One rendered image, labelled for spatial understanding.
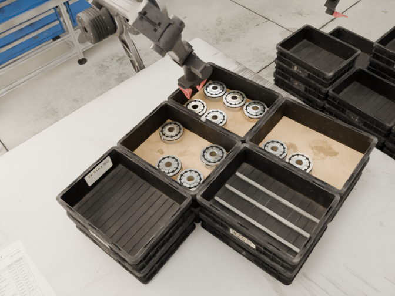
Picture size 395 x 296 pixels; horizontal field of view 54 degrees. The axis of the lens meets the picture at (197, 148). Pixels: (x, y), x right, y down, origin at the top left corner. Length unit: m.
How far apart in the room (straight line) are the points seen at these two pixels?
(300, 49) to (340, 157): 1.15
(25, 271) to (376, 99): 2.04
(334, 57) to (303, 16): 1.28
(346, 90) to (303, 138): 0.95
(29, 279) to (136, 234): 0.45
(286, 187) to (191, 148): 0.41
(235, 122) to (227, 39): 1.89
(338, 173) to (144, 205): 0.74
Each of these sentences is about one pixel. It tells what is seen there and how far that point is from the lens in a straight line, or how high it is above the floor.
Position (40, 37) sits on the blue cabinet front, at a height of 0.37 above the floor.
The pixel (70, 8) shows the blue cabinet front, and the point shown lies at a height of 0.48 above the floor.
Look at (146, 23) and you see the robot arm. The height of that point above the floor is 1.51.
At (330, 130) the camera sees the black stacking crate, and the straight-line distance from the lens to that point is 1.64.
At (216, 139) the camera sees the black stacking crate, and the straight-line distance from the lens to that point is 1.57.
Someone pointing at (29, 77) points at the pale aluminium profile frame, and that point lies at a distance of 3.37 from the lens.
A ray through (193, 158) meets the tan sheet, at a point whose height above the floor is 0.83.
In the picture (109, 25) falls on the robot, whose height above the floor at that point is 0.90.
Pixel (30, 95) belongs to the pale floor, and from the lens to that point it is 3.42.
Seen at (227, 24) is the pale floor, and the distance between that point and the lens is 3.68.
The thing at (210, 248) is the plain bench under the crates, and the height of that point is 0.70.
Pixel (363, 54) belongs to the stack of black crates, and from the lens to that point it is 3.02.
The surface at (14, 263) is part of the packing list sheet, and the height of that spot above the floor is 0.70.
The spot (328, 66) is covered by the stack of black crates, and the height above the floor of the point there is 0.49.
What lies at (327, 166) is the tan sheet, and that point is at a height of 0.83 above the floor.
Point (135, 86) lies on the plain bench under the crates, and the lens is 2.11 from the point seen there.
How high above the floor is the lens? 2.09
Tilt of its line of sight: 52 degrees down
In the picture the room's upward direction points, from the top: 7 degrees counter-clockwise
